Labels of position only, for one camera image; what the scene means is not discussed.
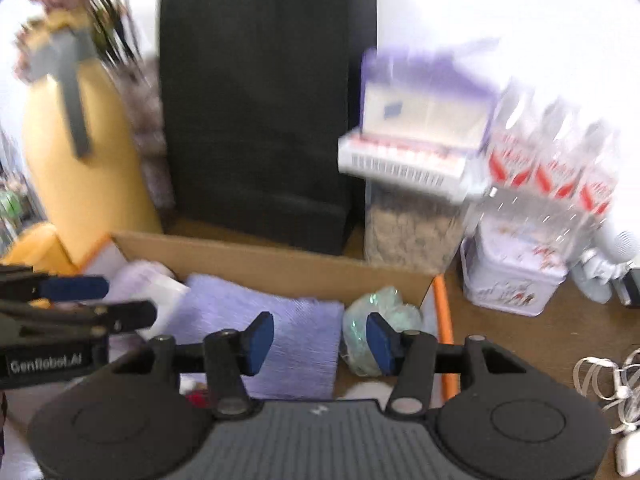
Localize black charger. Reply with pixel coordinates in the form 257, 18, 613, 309
612, 267, 640, 308

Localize printed tin box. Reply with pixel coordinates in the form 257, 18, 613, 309
460, 215, 571, 317

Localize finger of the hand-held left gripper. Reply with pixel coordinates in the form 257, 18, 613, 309
0, 300, 159, 342
0, 266, 110, 304

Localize purple wipes pack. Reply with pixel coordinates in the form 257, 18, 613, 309
360, 37, 501, 156

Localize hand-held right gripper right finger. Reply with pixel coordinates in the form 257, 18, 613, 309
366, 311, 528, 421

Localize white robot speaker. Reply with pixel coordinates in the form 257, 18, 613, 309
570, 220, 640, 303

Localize iridescent plastic bag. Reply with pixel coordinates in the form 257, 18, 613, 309
340, 286, 425, 378

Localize white earbuds case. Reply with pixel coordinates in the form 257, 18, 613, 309
615, 435, 640, 478

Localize red cardboard box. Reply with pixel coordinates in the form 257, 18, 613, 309
0, 231, 460, 431

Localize storage rack with bottles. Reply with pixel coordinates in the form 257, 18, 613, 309
0, 125, 38, 256

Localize black paper bag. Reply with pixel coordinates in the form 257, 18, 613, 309
157, 0, 378, 257

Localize clear nut container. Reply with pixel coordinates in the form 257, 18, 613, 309
364, 180, 488, 273

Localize dried pink flowers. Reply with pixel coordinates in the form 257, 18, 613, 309
15, 0, 146, 68

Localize purple knit cloth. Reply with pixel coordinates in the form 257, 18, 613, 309
165, 273, 346, 401

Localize lilac towel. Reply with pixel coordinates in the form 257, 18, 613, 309
107, 260, 192, 333

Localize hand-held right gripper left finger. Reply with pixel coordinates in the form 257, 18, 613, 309
112, 311, 276, 418

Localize coiled white cable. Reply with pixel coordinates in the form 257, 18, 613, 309
572, 347, 640, 436

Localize flat white box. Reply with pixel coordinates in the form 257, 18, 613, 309
337, 127, 471, 196

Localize pink mesh flower wrap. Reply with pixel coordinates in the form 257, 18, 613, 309
112, 57, 176, 211

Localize yellow mug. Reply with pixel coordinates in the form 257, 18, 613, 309
7, 222, 78, 273

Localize yellow thermos jug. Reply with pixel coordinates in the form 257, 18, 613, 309
14, 10, 163, 235

